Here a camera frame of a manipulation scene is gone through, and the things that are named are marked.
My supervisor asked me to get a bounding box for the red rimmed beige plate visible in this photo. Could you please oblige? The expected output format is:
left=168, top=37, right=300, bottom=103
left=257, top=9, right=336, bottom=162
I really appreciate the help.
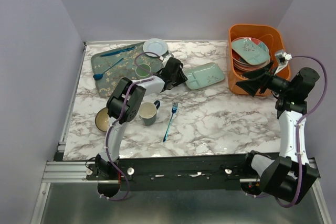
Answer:
left=234, top=66, right=255, bottom=72

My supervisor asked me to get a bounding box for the floral teal serving tray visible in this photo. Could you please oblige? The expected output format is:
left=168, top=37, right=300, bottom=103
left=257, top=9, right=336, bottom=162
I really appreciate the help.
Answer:
left=90, top=42, right=177, bottom=98

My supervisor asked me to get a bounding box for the cream pink branch plate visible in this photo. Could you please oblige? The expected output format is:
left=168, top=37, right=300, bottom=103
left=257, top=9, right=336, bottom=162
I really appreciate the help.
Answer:
left=234, top=64, right=266, bottom=72

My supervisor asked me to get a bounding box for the grey mug white inside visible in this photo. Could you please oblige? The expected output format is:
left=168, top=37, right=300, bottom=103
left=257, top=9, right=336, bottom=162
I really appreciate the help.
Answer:
left=138, top=100, right=161, bottom=126

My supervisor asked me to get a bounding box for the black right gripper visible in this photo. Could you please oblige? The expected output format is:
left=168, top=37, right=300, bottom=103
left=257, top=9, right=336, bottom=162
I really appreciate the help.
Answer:
left=236, top=61, right=293, bottom=97

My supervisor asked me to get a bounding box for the light blue scalloped plate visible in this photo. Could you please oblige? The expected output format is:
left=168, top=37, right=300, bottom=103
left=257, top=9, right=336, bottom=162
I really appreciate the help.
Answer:
left=143, top=38, right=168, bottom=57

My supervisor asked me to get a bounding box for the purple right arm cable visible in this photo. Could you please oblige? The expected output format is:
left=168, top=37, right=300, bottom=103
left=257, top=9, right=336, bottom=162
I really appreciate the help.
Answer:
left=245, top=55, right=329, bottom=208

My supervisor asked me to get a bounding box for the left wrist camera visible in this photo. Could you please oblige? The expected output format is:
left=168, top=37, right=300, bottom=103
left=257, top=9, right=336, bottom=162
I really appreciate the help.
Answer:
left=159, top=52, right=175, bottom=63

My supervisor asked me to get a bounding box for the blue metal spoon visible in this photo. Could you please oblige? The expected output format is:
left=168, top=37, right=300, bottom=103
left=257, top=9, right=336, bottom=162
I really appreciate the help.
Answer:
left=93, top=58, right=124, bottom=80

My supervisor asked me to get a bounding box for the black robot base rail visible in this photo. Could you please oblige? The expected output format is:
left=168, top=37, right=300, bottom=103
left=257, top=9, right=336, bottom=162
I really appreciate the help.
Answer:
left=87, top=154, right=259, bottom=191

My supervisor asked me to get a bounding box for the dark rimmed beige bowl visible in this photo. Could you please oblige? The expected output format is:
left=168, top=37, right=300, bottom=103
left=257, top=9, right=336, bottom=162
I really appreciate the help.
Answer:
left=94, top=108, right=109, bottom=132

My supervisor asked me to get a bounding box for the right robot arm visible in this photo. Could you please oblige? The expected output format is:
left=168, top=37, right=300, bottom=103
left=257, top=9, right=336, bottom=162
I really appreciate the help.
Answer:
left=236, top=63, right=319, bottom=208

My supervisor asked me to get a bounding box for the teal rectangular dish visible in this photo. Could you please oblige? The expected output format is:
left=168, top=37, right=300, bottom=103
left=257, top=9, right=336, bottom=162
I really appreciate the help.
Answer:
left=231, top=38, right=270, bottom=66
left=183, top=62, right=225, bottom=90

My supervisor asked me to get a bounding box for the blue metal fork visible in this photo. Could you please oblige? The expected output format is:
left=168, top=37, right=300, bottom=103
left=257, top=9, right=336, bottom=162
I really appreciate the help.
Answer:
left=163, top=102, right=178, bottom=142

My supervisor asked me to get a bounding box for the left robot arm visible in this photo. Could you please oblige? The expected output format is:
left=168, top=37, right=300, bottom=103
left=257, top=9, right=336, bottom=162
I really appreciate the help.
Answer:
left=94, top=58, right=187, bottom=179

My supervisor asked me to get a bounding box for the red plate teal flower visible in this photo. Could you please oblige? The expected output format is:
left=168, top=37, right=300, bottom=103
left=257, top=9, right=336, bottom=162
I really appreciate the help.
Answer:
left=232, top=37, right=269, bottom=64

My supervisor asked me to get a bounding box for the blue metal knife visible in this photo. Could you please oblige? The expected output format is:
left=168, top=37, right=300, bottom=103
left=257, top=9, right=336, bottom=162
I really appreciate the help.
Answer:
left=100, top=46, right=135, bottom=57

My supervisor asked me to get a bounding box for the green plastic cup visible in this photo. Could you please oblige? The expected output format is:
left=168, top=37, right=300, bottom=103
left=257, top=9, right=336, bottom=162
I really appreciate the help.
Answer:
left=135, top=63, right=151, bottom=79

